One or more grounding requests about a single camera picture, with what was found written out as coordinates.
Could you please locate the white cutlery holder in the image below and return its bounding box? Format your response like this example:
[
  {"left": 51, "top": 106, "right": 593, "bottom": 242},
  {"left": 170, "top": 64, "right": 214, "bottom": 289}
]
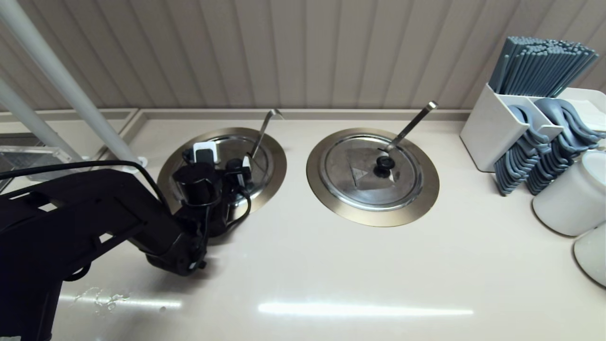
[{"left": 460, "top": 83, "right": 566, "bottom": 173}]

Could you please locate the thick white pole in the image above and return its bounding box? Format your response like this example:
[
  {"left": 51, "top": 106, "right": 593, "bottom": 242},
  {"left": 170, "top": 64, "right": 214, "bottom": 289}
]
[{"left": 0, "top": 0, "right": 148, "bottom": 167}]

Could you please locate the grey chopsticks bundle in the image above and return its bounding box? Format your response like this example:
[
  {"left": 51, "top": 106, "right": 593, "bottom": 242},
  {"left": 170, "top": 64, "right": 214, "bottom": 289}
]
[{"left": 489, "top": 36, "right": 599, "bottom": 99}]

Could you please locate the grey spoon stack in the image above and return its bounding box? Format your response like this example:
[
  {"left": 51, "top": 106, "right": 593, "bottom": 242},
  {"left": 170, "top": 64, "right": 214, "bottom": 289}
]
[
  {"left": 526, "top": 98, "right": 606, "bottom": 196},
  {"left": 494, "top": 104, "right": 552, "bottom": 196}
]

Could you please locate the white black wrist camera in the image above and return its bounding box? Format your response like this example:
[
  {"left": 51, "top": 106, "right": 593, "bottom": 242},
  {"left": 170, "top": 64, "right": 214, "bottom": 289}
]
[{"left": 193, "top": 142, "right": 220, "bottom": 165}]

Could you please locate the thin white pole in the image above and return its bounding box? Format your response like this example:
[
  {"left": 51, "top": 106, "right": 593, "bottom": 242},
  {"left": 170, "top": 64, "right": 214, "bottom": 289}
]
[{"left": 0, "top": 78, "right": 83, "bottom": 162}]

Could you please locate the clear acrylic sign holder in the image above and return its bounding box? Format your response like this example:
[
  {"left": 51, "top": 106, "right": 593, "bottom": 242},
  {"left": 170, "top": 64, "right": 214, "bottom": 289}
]
[{"left": 0, "top": 134, "right": 64, "bottom": 183}]

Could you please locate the steel lid with black knob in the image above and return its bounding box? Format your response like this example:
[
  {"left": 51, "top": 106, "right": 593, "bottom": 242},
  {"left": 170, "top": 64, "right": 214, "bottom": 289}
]
[
  {"left": 319, "top": 134, "right": 425, "bottom": 211},
  {"left": 182, "top": 135, "right": 275, "bottom": 210}
]

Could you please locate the ladle handle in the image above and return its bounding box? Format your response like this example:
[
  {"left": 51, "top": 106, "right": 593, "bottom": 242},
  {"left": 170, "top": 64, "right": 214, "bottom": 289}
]
[
  {"left": 249, "top": 109, "right": 284, "bottom": 161},
  {"left": 378, "top": 100, "right": 439, "bottom": 156}
]

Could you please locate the long black arm cable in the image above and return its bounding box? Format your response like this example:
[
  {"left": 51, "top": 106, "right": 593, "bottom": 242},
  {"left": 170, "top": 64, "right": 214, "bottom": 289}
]
[{"left": 0, "top": 160, "right": 161, "bottom": 202}]

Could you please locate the white rectangular tray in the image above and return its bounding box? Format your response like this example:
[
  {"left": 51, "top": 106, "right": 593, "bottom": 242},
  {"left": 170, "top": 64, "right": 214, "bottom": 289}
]
[{"left": 559, "top": 87, "right": 606, "bottom": 133}]

